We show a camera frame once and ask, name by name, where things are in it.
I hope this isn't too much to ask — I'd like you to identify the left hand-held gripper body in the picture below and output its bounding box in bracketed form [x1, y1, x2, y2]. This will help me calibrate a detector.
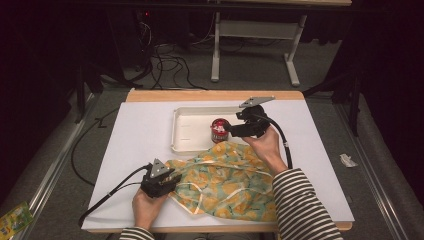
[140, 158, 171, 199]

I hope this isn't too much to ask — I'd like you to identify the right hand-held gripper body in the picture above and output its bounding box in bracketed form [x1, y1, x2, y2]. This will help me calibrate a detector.
[236, 96, 276, 138]

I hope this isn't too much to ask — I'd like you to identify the red can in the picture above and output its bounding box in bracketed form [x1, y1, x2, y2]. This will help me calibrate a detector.
[210, 118, 231, 144]

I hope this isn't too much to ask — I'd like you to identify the white plastic tray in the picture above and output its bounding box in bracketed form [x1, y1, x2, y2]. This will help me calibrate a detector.
[170, 105, 265, 155]

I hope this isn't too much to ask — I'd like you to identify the orange-print green cloth bag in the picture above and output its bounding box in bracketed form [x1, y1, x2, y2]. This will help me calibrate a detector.
[165, 140, 278, 223]

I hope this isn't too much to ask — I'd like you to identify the person's left hand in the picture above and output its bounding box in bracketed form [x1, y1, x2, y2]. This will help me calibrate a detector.
[132, 189, 168, 231]

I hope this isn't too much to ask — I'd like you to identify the person's right hand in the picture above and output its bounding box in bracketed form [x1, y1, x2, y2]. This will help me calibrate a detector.
[241, 126, 288, 176]

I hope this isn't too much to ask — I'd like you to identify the white table mat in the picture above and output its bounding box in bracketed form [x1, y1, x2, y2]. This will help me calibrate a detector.
[82, 99, 355, 231]

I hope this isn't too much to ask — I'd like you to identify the black metal stand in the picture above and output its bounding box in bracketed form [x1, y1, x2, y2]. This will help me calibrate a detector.
[303, 73, 363, 138]
[74, 63, 104, 124]

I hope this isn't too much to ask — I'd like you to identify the crumpled white paper scrap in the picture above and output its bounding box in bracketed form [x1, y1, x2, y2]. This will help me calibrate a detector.
[339, 153, 359, 168]

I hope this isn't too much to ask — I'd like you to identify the green yellow packet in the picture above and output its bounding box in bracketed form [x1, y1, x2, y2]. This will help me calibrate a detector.
[0, 201, 35, 240]

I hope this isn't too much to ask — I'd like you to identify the right hand-held gripper black cable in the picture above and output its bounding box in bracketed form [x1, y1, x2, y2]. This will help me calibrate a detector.
[256, 113, 294, 170]

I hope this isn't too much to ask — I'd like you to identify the hand-held gripper black cable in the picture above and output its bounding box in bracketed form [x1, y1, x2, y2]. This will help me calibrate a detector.
[78, 163, 153, 228]
[256, 113, 294, 170]

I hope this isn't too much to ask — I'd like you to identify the left hand-held gripper black cable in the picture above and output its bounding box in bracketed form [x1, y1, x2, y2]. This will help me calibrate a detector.
[78, 163, 153, 228]

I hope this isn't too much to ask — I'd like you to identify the thin black floor cable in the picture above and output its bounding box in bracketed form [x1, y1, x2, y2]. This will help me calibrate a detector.
[70, 106, 120, 187]

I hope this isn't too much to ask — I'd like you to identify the bundle of black floor cables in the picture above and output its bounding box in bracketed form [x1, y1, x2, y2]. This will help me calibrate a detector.
[133, 19, 208, 91]

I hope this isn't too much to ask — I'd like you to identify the white metal desk frame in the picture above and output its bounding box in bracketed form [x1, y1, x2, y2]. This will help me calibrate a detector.
[210, 0, 353, 88]

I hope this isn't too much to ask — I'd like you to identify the metal floor rail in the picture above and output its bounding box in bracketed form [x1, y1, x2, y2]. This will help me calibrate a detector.
[334, 103, 401, 240]
[9, 93, 98, 240]

